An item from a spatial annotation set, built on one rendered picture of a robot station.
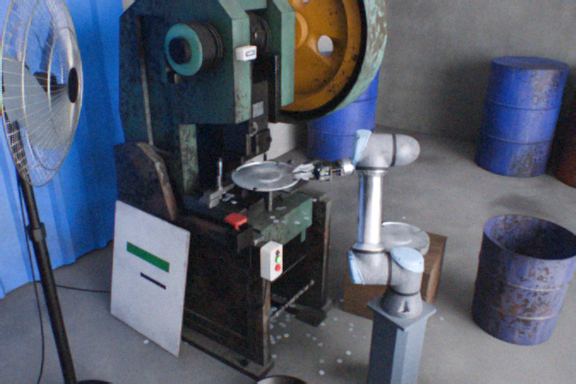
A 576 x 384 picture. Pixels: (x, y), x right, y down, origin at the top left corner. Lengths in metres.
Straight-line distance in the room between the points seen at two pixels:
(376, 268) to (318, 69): 0.96
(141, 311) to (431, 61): 3.73
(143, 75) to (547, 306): 2.02
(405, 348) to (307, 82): 1.21
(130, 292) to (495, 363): 1.70
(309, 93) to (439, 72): 3.00
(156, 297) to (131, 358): 0.29
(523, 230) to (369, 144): 1.24
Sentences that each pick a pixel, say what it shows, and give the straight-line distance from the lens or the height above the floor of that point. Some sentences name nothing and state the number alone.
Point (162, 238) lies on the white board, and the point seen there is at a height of 0.51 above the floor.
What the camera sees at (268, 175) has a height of 0.79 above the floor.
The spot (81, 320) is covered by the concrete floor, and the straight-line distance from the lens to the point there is 2.76.
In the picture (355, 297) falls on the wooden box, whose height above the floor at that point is 0.10.
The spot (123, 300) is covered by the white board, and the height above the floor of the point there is 0.12.
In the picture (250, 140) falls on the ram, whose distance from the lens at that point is 2.08.
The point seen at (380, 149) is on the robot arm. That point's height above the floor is 1.03.
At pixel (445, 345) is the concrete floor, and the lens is 2.56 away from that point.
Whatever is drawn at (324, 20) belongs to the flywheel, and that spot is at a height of 1.38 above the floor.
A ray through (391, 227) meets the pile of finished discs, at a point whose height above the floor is 0.39.
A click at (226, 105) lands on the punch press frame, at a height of 1.13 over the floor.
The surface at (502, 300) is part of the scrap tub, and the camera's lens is 2.55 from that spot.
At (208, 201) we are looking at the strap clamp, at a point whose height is 0.73.
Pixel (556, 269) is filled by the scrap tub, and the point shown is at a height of 0.43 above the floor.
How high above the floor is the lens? 1.63
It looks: 25 degrees down
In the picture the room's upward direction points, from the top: 1 degrees clockwise
